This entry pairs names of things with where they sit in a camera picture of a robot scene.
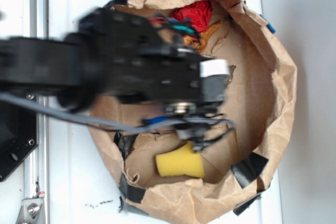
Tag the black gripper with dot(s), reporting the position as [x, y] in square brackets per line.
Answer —
[137, 65]

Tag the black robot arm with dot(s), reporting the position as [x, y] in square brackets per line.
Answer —
[66, 69]

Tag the orange conch seashell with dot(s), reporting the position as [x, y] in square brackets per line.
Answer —
[201, 44]

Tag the red crumpled paper ball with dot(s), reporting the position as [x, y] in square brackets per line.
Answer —
[198, 14]

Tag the brown grey rock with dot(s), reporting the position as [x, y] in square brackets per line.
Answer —
[231, 69]

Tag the yellow foam sponge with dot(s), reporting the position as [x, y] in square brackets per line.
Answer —
[183, 161]

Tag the brown paper bag bin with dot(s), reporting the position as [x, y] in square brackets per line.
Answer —
[261, 98]

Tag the aluminium extrusion rail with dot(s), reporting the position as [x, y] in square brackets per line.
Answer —
[36, 178]

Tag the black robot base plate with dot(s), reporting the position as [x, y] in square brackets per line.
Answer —
[18, 137]

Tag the metal corner bracket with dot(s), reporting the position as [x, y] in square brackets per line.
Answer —
[32, 211]

